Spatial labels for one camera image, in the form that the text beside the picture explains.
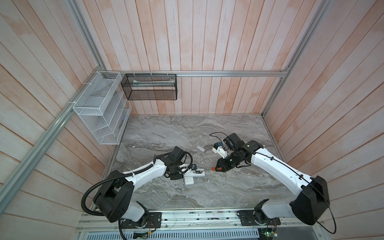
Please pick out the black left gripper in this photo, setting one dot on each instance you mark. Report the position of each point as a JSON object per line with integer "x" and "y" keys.
{"x": 176, "y": 177}

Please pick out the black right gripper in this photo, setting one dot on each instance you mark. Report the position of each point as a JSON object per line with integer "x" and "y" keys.
{"x": 222, "y": 166}

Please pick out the long white remote control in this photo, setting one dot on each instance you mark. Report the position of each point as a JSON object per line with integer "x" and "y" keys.
{"x": 198, "y": 173}

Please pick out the white battery compartment cover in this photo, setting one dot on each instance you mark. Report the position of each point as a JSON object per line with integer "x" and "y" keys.
{"x": 201, "y": 148}

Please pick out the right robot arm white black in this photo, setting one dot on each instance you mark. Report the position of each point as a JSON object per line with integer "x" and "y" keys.
{"x": 310, "y": 195}

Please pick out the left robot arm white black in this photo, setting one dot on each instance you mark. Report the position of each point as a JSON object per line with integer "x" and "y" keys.
{"x": 114, "y": 195}

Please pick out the short white remote control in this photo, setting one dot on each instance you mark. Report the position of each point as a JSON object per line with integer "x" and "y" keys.
{"x": 189, "y": 180}

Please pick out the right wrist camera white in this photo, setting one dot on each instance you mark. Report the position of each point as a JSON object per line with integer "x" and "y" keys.
{"x": 220, "y": 150}

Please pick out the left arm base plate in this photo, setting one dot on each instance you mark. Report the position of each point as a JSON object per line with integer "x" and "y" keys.
{"x": 144, "y": 220}

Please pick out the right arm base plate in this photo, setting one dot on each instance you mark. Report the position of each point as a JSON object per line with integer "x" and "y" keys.
{"x": 256, "y": 218}

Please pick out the horizontal aluminium wall rail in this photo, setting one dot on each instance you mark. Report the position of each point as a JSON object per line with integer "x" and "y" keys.
{"x": 231, "y": 73}

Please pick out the aluminium rail base frame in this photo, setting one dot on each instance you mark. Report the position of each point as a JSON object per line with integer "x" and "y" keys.
{"x": 197, "y": 224}

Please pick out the black wire mesh basket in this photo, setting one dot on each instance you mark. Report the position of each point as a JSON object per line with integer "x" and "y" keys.
{"x": 150, "y": 87}

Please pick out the white wire mesh shelf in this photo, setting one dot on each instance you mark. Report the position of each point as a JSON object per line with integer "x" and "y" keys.
{"x": 103, "y": 108}

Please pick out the left aluminium wall rail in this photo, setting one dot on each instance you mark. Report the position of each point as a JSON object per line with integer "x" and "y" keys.
{"x": 19, "y": 176}

